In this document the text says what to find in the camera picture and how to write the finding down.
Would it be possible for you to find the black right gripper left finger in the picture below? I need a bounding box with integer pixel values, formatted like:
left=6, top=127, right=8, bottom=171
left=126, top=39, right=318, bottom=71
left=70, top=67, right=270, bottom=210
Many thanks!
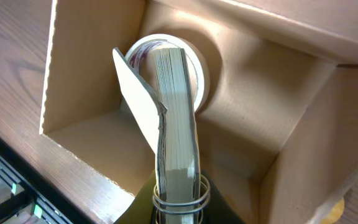
left=114, top=170, right=156, bottom=224

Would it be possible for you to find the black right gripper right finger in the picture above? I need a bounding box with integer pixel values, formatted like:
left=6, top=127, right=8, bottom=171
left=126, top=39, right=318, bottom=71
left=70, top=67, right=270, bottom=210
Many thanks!
left=201, top=170, right=244, bottom=224

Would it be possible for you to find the yellow sticky note pad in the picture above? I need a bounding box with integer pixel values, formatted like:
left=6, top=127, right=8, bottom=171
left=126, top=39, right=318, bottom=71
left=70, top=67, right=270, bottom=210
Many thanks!
left=112, top=48, right=207, bottom=223

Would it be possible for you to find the yellow clear tape roll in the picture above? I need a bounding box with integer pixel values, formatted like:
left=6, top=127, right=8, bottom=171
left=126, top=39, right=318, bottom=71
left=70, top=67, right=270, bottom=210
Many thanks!
left=320, top=198, right=345, bottom=224

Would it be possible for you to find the white masking tape roll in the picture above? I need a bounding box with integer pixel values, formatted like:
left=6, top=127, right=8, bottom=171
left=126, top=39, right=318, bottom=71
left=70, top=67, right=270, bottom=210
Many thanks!
left=125, top=34, right=210, bottom=112

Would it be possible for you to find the open cardboard box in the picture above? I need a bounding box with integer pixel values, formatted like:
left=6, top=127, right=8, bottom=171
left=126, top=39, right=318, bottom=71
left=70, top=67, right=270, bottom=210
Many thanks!
left=39, top=0, right=358, bottom=223

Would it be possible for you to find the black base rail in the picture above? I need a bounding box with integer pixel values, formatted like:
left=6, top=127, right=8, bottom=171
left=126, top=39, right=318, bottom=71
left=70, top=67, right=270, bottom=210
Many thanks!
left=0, top=138, right=93, bottom=224

